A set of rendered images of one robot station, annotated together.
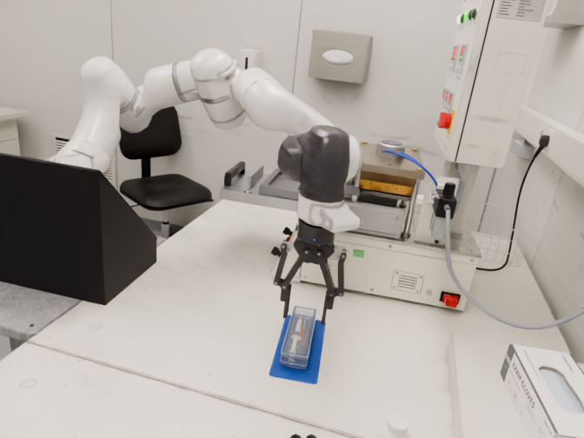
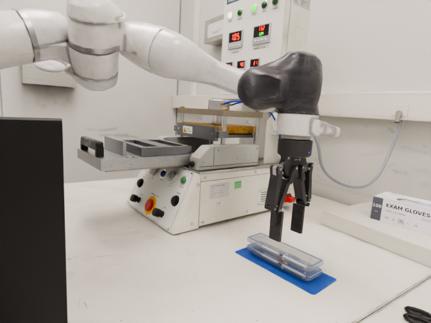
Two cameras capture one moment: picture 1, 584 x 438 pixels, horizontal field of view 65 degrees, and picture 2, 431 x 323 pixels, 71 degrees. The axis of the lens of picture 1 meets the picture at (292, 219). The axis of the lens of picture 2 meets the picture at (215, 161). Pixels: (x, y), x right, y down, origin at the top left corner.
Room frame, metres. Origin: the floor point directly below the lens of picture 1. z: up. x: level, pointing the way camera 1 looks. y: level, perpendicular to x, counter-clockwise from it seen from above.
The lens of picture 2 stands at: (0.53, 0.57, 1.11)
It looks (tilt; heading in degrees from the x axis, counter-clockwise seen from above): 10 degrees down; 312
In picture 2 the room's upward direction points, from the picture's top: 3 degrees clockwise
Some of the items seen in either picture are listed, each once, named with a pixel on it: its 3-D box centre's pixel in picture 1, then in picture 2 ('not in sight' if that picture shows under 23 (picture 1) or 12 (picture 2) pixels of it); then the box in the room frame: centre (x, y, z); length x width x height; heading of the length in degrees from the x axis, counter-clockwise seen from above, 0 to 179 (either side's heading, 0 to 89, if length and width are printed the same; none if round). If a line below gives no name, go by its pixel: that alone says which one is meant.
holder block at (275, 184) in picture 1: (294, 184); (152, 146); (1.31, 0.00, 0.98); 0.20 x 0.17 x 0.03; 171
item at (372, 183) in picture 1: (386, 171); (219, 122); (1.27, -0.25, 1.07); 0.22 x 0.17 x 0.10; 171
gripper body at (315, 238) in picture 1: (315, 241); (293, 158); (0.85, -0.05, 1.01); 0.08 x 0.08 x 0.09
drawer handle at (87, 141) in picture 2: (235, 173); (91, 145); (1.34, 0.19, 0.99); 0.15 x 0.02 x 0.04; 171
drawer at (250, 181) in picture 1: (278, 185); (138, 150); (1.32, 0.05, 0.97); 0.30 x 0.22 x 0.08; 81
